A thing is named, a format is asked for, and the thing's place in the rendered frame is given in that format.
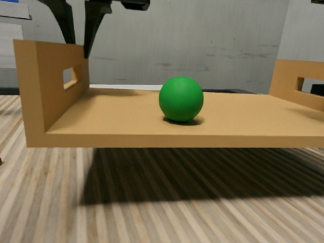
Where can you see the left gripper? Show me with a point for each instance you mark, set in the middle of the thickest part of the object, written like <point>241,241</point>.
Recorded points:
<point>94,13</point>

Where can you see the tan wooden tray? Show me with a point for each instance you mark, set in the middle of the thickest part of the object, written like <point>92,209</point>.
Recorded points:
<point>77,115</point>

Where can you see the green ball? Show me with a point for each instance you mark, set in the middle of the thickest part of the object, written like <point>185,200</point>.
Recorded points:
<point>181,98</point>

